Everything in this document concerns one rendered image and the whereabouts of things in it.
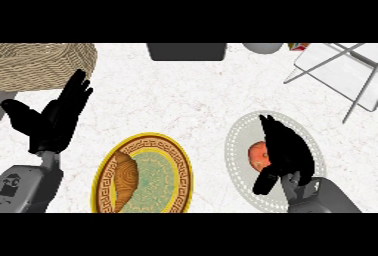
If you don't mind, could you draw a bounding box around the red and yellow box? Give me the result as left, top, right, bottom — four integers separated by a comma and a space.
286, 43, 310, 52

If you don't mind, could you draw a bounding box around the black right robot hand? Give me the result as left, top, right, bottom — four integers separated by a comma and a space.
251, 114, 316, 196

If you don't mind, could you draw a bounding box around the orange squash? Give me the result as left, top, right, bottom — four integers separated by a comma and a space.
247, 140, 273, 173

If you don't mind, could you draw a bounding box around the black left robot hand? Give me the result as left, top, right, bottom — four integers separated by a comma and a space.
0, 68, 94, 155

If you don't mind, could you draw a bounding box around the grey wire tiered shelf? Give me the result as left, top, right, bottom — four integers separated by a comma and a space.
282, 43, 378, 124

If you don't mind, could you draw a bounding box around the yellow patterned plate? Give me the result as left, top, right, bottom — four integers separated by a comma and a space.
90, 132, 195, 214

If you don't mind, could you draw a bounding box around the white round placemat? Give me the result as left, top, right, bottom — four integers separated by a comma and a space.
224, 110, 328, 213

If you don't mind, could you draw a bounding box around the grey round bowl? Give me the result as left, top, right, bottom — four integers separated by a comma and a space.
241, 43, 286, 55

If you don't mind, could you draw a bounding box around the brown croissant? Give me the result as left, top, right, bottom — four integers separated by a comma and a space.
112, 150, 140, 214

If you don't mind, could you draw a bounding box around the dark grey box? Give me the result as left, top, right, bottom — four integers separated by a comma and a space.
146, 43, 229, 62

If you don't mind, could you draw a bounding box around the tan wicker basket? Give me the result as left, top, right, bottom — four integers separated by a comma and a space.
0, 43, 99, 93

